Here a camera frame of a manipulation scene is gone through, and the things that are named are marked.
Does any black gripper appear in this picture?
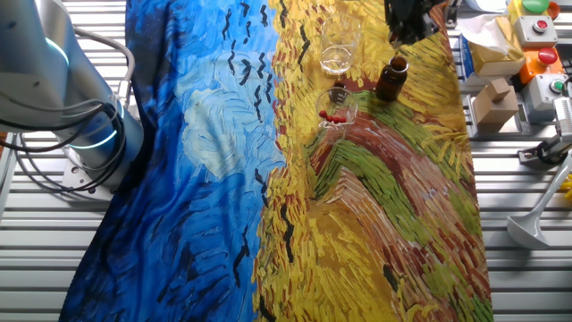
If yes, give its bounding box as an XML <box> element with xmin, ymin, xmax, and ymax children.
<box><xmin>383</xmin><ymin>0</ymin><xmax>442</xmax><ymax>49</ymax></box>

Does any amber glass bottle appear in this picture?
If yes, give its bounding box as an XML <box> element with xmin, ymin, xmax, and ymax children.
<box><xmin>374</xmin><ymin>55</ymin><xmax>410</xmax><ymax>103</ymax></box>

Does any clear glass beaker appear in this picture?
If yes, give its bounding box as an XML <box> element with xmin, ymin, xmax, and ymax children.
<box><xmin>319</xmin><ymin>12</ymin><xmax>362</xmax><ymax>76</ymax></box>
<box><xmin>315</xmin><ymin>86</ymin><xmax>359</xmax><ymax>145</ymax></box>

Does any white paper sheet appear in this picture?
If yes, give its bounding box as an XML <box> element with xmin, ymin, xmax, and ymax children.
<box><xmin>464</xmin><ymin>0</ymin><xmax>509</xmax><ymax>13</ymax></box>

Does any yellow blue tissue pack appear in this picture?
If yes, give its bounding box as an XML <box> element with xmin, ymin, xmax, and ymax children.
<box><xmin>458</xmin><ymin>13</ymin><xmax>527</xmax><ymax>86</ymax></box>

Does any small wooden block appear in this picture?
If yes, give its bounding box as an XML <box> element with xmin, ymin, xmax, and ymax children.
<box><xmin>484</xmin><ymin>78</ymin><xmax>511</xmax><ymax>103</ymax></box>

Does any large wooden block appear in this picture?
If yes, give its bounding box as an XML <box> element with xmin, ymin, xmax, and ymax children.
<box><xmin>472</xmin><ymin>87</ymin><xmax>520</xmax><ymax>134</ymax></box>

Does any yellow box green button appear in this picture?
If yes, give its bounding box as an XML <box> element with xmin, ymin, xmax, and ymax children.
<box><xmin>509</xmin><ymin>0</ymin><xmax>561</xmax><ymax>21</ymax></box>

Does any grey box red button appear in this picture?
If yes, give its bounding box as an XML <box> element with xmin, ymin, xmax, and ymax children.
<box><xmin>513</xmin><ymin>15</ymin><xmax>559</xmax><ymax>49</ymax></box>

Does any orange box red button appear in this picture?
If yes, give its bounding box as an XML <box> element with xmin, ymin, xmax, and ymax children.
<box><xmin>517</xmin><ymin>47</ymin><xmax>566</xmax><ymax>85</ymax></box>

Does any grey box green button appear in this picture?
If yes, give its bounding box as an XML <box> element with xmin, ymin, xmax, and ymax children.
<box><xmin>521</xmin><ymin>73</ymin><xmax>569</xmax><ymax>113</ymax></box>

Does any white plastic ladle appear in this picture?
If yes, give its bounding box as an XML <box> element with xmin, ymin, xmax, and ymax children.
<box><xmin>507</xmin><ymin>151</ymin><xmax>572</xmax><ymax>250</ymax></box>

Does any painted wheatfield tablecloth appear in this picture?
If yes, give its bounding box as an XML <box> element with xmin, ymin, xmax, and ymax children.
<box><xmin>57</xmin><ymin>0</ymin><xmax>495</xmax><ymax>322</ymax></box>

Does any silver depth camera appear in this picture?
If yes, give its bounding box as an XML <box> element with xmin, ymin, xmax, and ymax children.
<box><xmin>552</xmin><ymin>96</ymin><xmax>572</xmax><ymax>144</ymax></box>

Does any metal camera clamp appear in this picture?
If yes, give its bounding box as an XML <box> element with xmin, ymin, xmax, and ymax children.
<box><xmin>517</xmin><ymin>133</ymin><xmax>572</xmax><ymax>167</ymax></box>

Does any grey cable with connector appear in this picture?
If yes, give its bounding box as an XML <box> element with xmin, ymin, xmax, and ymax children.
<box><xmin>73</xmin><ymin>26</ymin><xmax>137</xmax><ymax>111</ymax></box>

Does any black cable bundle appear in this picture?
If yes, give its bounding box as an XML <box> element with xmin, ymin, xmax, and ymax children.
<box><xmin>0</xmin><ymin>101</ymin><xmax>128</xmax><ymax>194</ymax></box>

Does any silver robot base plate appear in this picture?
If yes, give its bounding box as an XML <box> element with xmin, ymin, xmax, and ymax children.
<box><xmin>60</xmin><ymin>156</ymin><xmax>118</xmax><ymax>203</ymax></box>

